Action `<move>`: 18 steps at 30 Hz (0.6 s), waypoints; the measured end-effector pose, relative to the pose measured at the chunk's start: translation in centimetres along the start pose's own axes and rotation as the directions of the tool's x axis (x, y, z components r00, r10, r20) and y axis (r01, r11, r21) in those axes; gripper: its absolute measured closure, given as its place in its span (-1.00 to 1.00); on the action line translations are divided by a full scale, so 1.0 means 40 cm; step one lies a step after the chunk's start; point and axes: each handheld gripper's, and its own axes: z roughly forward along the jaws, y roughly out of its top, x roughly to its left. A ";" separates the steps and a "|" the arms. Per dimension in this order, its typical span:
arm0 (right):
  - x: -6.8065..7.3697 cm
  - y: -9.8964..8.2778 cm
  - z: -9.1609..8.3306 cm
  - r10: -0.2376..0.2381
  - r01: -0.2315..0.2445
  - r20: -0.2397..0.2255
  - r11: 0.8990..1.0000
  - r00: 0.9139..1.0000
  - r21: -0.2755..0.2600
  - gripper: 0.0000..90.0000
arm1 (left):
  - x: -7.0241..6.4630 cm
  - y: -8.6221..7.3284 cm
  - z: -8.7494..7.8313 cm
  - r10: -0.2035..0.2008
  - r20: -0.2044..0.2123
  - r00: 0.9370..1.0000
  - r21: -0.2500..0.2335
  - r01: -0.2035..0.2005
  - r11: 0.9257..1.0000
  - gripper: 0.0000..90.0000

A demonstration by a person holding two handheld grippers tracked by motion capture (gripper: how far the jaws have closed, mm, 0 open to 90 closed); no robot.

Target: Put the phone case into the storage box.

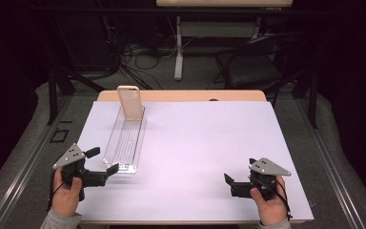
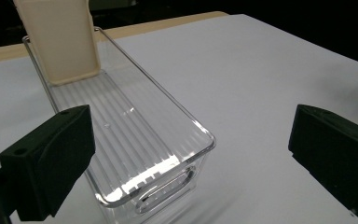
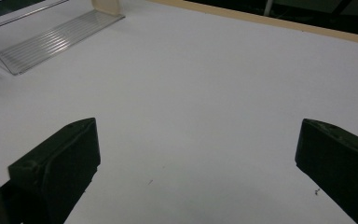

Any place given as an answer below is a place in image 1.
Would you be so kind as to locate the aluminium floor rail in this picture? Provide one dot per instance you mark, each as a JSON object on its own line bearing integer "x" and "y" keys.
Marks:
{"x": 333, "y": 171}
{"x": 28, "y": 165}

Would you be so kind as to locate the black metal stand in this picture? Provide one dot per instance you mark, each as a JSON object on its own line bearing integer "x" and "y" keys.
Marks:
{"x": 313, "y": 101}
{"x": 52, "y": 95}

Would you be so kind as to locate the light wooden table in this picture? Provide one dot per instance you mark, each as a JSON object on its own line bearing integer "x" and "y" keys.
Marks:
{"x": 178, "y": 95}

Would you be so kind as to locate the person's right hand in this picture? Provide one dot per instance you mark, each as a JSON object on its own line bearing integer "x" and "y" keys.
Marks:
{"x": 271, "y": 211}

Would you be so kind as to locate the beige phone case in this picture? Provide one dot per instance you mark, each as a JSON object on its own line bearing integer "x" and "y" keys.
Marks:
{"x": 130, "y": 105}

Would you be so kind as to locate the white board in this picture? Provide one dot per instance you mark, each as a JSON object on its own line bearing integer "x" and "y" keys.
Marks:
{"x": 187, "y": 143}

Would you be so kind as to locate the person's left hand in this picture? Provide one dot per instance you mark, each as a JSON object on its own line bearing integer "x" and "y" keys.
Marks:
{"x": 65, "y": 198}

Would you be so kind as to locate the clear plastic bin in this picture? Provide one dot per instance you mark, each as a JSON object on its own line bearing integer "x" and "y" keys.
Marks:
{"x": 125, "y": 143}

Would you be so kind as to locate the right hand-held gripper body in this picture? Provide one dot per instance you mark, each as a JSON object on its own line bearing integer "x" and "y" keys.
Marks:
{"x": 267, "y": 168}

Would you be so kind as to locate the black folding chair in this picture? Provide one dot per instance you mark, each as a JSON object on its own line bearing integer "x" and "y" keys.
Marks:
{"x": 254, "y": 73}

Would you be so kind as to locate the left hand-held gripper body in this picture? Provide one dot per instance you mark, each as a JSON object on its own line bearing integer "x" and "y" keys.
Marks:
{"x": 73, "y": 157}

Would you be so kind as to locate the white desk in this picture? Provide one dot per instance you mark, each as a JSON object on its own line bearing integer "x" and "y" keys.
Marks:
{"x": 178, "y": 47}

